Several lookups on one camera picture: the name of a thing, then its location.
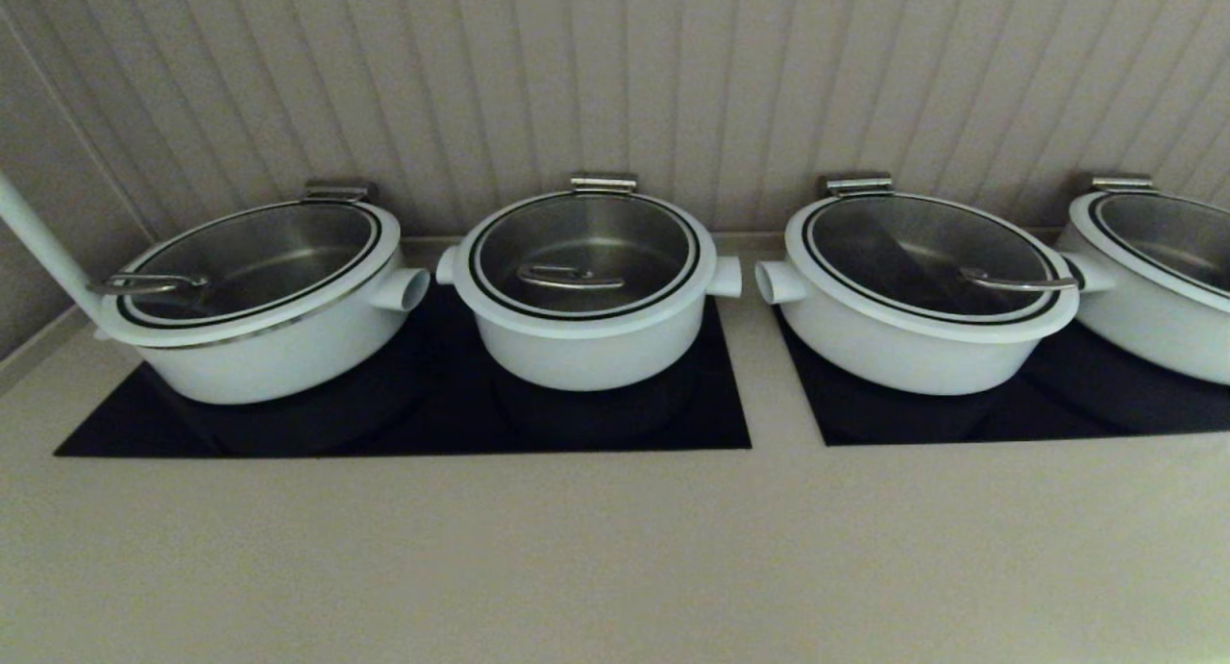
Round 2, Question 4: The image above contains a black glass cooktop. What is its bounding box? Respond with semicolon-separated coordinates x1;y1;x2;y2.
53;280;752;458
774;308;1230;447

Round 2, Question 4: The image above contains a white round pot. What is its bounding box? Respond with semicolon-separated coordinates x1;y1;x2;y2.
754;193;1120;397
436;191;743;392
1057;191;1230;386
93;199;431;406

